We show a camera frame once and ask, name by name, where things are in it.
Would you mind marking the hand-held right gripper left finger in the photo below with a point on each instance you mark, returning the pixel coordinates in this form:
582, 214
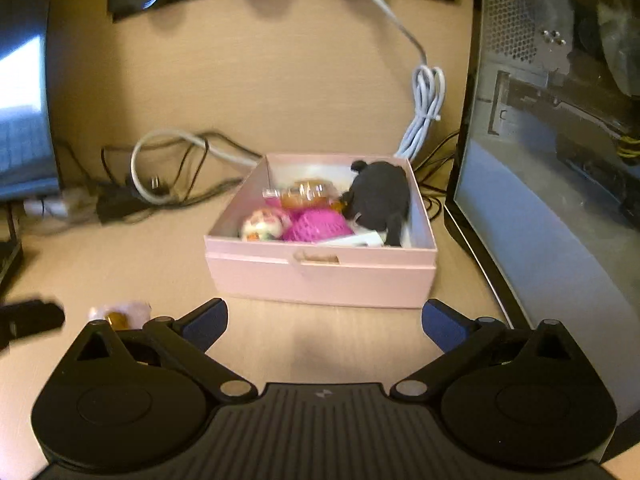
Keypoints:
207, 322

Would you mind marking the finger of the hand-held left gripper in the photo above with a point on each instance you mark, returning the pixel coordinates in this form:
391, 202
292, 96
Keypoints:
30, 317

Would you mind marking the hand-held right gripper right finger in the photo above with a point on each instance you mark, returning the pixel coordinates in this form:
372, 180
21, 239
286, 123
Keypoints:
442, 325

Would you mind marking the packet of brown balls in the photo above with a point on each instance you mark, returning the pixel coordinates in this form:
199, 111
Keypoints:
117, 317

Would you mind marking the pink and white ball toy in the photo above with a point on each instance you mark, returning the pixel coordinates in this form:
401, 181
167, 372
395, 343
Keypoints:
260, 225

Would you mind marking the pink cardboard box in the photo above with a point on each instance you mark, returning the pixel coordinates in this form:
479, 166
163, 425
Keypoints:
320, 282

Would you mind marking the pink plastic mesh basket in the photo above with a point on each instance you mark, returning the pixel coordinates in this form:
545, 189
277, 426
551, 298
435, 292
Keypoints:
315, 227

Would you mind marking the dark grey plush mouse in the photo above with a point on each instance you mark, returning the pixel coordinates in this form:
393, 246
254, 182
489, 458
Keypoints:
380, 195

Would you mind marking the labelled clear bread packet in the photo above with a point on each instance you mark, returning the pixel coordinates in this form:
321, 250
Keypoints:
305, 195

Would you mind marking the white power strip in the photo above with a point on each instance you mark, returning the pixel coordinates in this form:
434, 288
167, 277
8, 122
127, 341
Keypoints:
45, 206

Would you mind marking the black power adapter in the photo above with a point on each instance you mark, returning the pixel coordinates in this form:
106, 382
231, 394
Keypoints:
112, 207

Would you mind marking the computer monitor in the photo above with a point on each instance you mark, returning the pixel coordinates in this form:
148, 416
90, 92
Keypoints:
25, 85

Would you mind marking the glass-sided computer case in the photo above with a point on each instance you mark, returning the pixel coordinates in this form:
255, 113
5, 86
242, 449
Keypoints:
540, 110

